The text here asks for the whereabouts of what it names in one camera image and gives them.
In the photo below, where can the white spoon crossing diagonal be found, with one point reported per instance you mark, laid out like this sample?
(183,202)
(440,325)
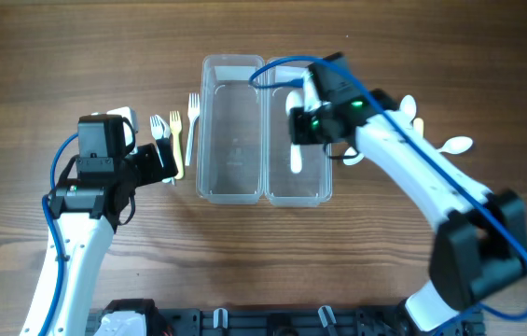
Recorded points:
(294,99)

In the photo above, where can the white spoon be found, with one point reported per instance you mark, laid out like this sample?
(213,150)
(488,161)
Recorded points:
(456,145)
(408,108)
(351,157)

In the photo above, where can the clear plastic container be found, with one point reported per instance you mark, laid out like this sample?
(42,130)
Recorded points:
(229,160)
(313,185)

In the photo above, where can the left clear plastic container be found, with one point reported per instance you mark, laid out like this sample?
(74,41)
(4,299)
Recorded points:
(229,160)

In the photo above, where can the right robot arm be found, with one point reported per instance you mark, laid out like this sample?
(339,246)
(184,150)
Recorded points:
(479,255)

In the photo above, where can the white plastic fork tall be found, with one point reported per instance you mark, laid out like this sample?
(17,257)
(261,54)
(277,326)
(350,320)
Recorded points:
(193,113)

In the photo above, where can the right clear plastic container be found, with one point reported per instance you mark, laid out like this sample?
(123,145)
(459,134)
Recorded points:
(313,185)

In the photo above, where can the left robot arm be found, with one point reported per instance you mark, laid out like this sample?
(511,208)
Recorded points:
(83,209)

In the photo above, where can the yellow plastic fork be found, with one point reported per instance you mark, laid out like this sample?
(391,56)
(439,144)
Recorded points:
(176,129)

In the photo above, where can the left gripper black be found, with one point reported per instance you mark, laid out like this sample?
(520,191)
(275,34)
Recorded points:
(154,172)

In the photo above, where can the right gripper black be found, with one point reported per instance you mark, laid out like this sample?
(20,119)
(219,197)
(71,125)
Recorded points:
(298,133)

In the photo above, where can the yellow plastic spoon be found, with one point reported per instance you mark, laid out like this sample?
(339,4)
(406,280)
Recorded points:
(418,126)

